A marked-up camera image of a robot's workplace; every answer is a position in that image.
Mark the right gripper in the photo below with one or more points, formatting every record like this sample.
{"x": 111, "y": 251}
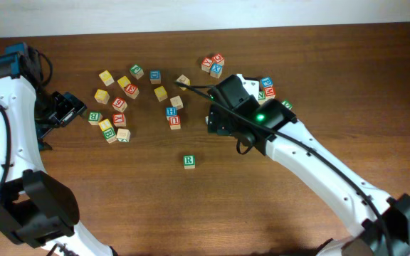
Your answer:
{"x": 218, "y": 116}

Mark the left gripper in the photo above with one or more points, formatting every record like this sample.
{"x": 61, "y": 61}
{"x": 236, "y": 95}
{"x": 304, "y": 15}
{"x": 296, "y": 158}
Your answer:
{"x": 64, "y": 107}

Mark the yellow S block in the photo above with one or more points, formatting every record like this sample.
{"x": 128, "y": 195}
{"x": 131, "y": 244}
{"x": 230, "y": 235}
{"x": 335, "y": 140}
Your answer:
{"x": 102, "y": 96}
{"x": 160, "y": 93}

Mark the green R block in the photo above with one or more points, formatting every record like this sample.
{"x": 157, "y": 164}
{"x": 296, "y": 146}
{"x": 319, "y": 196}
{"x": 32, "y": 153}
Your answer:
{"x": 189, "y": 161}

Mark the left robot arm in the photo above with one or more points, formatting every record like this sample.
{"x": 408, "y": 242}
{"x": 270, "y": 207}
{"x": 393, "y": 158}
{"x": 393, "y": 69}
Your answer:
{"x": 36, "y": 209}

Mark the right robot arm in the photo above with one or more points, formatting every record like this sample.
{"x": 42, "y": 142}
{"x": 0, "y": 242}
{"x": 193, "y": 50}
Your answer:
{"x": 378, "y": 224}

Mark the green N block right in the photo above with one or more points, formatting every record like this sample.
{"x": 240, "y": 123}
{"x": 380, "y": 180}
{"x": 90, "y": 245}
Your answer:
{"x": 261, "y": 97}

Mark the red M block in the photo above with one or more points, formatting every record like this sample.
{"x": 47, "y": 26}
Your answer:
{"x": 269, "y": 92}

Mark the blue P block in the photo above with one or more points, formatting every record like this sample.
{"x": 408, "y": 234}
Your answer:
{"x": 265, "y": 82}

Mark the blue X block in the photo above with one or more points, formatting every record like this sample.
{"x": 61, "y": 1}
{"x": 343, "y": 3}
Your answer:
{"x": 216, "y": 70}

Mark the green V block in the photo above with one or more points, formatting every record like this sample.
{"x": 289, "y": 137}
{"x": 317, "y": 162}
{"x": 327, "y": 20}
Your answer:
{"x": 287, "y": 104}

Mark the yellow block above B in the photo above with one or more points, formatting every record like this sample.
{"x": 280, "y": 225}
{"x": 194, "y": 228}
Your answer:
{"x": 105, "y": 124}

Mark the red Q block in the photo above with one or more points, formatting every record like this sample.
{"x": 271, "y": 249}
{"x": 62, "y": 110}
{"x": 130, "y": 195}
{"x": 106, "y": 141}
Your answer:
{"x": 218, "y": 59}

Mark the red U block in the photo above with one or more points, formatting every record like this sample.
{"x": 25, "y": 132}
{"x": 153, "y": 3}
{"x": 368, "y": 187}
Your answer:
{"x": 174, "y": 122}

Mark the plain wood yellow block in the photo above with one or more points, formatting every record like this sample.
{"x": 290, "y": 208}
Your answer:
{"x": 183, "y": 82}

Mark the green B block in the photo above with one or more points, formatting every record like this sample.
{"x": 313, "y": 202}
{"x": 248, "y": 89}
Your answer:
{"x": 110, "y": 135}

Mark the blue H block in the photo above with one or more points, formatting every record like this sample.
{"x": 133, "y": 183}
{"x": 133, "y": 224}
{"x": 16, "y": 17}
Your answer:
{"x": 171, "y": 112}

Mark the yellow block upper left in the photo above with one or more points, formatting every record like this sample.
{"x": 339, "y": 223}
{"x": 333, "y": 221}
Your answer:
{"x": 106, "y": 78}

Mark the red 6 block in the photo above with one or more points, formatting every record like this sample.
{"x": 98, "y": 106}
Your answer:
{"x": 119, "y": 104}

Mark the plain wood green block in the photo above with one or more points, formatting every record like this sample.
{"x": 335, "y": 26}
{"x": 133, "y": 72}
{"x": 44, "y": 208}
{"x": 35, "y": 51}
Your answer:
{"x": 123, "y": 135}

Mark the yellow block beside E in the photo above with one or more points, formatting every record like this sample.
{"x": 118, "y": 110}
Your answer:
{"x": 123, "y": 82}

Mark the red E block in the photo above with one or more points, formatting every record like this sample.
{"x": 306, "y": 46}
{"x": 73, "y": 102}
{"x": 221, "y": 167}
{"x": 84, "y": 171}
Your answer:
{"x": 132, "y": 91}

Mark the blue D block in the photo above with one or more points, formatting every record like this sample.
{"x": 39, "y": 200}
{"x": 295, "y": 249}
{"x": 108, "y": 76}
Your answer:
{"x": 155, "y": 76}

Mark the green P block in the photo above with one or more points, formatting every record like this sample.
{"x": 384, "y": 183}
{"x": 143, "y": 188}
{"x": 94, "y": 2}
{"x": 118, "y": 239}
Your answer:
{"x": 136, "y": 71}

